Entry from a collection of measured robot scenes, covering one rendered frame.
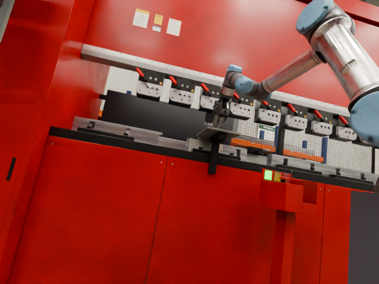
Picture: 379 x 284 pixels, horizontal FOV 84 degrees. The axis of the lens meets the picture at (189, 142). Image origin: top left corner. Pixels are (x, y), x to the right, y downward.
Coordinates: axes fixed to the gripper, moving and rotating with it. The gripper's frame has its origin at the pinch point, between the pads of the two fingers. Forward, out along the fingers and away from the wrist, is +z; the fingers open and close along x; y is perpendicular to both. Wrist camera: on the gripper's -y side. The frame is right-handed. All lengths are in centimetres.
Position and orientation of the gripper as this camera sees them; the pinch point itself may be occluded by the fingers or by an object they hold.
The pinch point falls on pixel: (215, 127)
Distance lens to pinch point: 125.6
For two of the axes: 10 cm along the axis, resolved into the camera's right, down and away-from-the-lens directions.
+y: -0.4, -5.3, 8.5
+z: -2.4, 8.3, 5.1
